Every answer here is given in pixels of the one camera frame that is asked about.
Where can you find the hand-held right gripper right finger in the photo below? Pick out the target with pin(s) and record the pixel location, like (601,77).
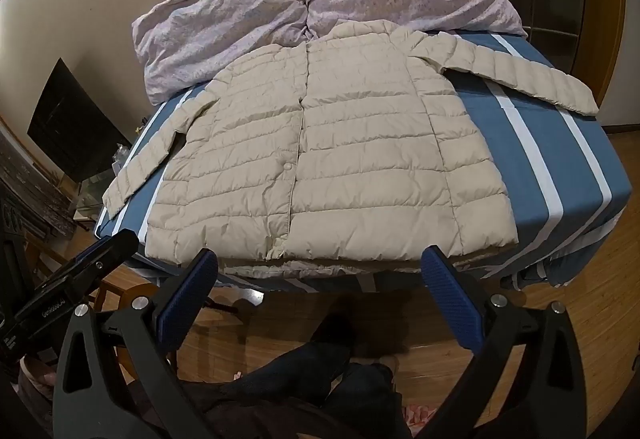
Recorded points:
(450,299)

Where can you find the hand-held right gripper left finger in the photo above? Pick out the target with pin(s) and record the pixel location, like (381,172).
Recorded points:
(187,289)

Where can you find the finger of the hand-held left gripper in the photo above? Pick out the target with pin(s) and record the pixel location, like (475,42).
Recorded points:
(107,250)

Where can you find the beige puffer jacket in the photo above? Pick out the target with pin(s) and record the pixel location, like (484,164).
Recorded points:
(340,159)

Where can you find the person's left hand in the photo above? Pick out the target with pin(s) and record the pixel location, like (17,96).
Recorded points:
(39,371)

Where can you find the wooden stool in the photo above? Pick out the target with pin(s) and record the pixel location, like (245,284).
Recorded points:
(132,296)

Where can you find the dark television cabinet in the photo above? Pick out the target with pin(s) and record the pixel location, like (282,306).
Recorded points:
(35,199)

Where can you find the pink patterned cloth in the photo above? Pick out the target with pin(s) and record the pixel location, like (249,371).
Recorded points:
(416,420)

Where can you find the black flat television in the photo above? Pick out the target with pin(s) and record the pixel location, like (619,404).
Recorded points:
(75,124)

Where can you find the person's dark trouser legs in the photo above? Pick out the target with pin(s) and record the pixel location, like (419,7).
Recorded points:
(310,369)

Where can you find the blue white striped bed sheet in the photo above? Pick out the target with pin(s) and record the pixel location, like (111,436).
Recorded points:
(540,169)

